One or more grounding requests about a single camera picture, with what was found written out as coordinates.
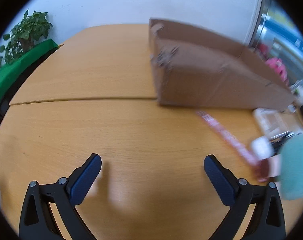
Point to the teal pink plush toy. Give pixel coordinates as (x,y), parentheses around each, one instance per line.
(291,175)

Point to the open brown cardboard box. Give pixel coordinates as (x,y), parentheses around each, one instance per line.
(194,67)

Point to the white earbuds case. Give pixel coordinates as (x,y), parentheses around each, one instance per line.
(262,148)

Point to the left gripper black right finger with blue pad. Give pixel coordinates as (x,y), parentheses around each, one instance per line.
(267,221)

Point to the green cloth covered stand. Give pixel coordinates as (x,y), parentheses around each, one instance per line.
(9,73)

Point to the pink toothbrush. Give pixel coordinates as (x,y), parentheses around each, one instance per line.
(239,147)

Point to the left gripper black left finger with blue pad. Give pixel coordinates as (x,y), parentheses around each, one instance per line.
(37,220)

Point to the green potted plant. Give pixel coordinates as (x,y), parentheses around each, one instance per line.
(24,35)

